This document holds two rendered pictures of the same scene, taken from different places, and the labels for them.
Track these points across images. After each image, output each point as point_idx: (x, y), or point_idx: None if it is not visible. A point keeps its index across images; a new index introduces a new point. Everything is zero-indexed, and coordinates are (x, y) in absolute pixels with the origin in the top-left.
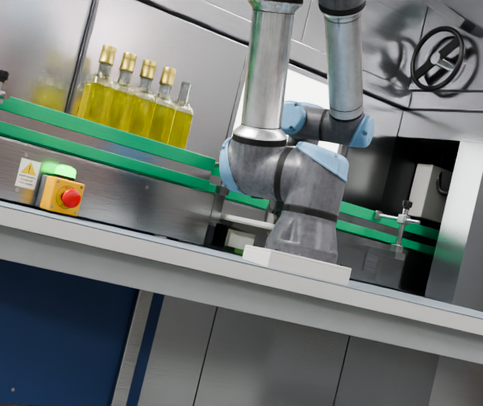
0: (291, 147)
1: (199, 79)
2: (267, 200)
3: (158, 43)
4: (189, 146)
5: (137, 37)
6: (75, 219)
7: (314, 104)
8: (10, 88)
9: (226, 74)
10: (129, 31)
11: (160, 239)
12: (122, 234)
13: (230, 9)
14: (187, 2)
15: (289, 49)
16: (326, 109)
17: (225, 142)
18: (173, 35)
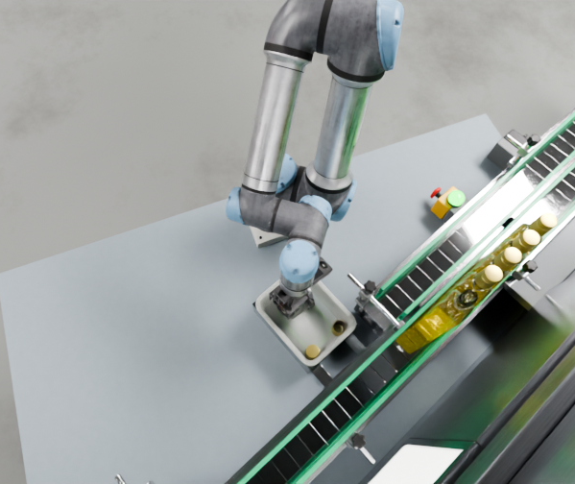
0: (299, 173)
1: (493, 382)
2: (325, 399)
3: (563, 317)
4: (448, 398)
5: None
6: (424, 197)
7: (295, 241)
8: None
9: (471, 415)
10: None
11: (371, 218)
12: (375, 150)
13: (564, 420)
14: None
15: (325, 105)
16: (278, 202)
17: (355, 181)
18: (563, 327)
